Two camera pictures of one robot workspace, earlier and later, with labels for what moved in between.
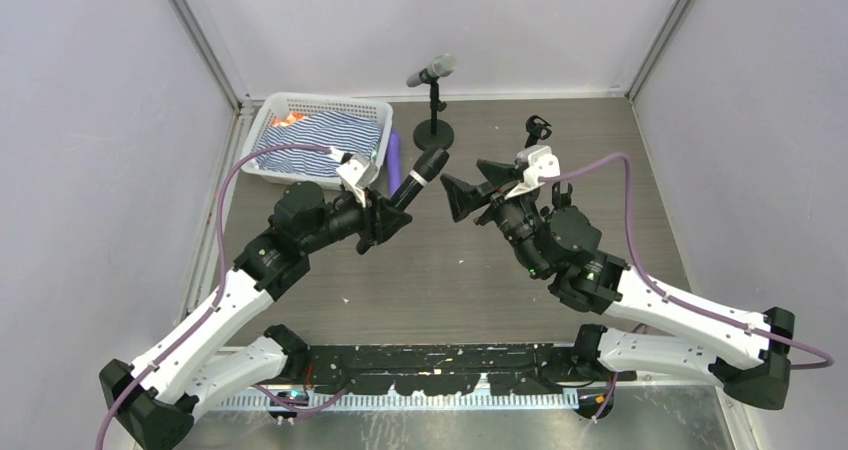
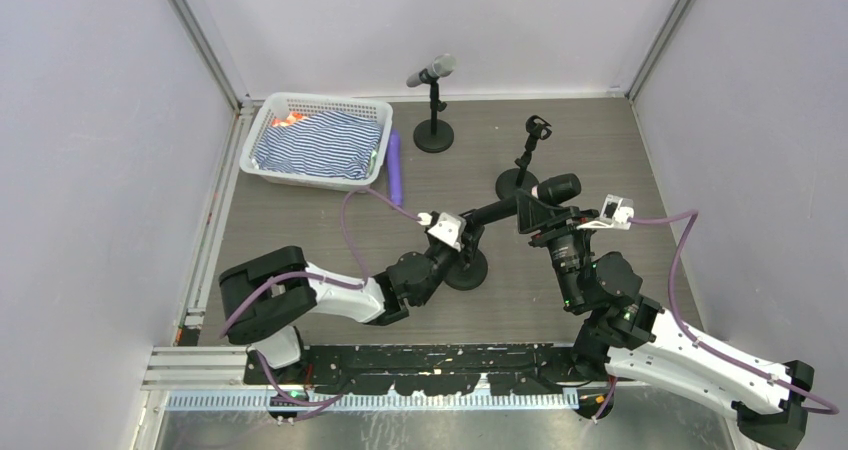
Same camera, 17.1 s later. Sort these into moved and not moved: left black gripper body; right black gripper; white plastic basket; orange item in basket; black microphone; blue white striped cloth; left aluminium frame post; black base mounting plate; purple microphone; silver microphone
Moved: right black gripper; silver microphone; black microphone; left black gripper body
Not moved: black base mounting plate; blue white striped cloth; purple microphone; orange item in basket; left aluminium frame post; white plastic basket
